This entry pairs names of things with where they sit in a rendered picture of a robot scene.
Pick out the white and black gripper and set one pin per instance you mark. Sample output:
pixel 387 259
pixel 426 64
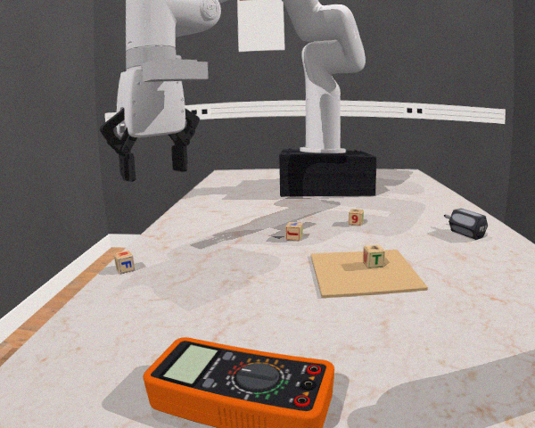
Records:
pixel 159 109

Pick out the tan letter block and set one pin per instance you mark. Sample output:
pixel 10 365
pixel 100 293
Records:
pixel 356 217
pixel 373 256
pixel 293 231

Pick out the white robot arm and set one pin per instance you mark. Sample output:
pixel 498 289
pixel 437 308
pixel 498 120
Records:
pixel 150 35

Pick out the tan flat mat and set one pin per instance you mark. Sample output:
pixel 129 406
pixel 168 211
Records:
pixel 344 274

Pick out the orange digital multimeter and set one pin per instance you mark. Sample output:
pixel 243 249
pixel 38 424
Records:
pixel 229 387

